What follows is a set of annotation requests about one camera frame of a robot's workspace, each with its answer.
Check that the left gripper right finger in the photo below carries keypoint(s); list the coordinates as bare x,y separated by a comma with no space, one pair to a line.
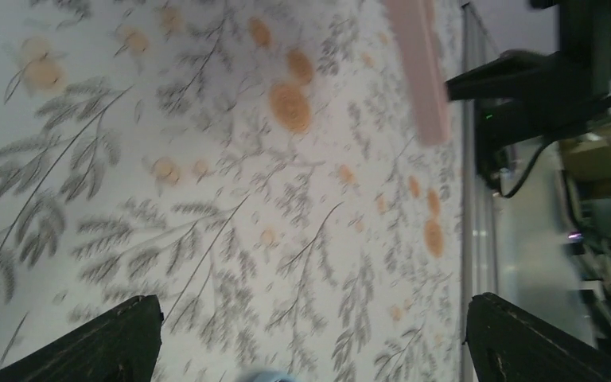
506,343

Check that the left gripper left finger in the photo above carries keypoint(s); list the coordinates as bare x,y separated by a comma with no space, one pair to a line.
123,344

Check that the black phone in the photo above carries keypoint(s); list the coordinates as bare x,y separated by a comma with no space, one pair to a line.
265,375
413,23

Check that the black phone in blue case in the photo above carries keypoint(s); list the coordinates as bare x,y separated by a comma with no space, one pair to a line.
265,375

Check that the floral patterned table mat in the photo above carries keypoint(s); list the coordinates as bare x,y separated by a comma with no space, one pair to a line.
254,164

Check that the aluminium mounting rail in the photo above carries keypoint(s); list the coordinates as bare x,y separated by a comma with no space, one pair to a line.
479,265

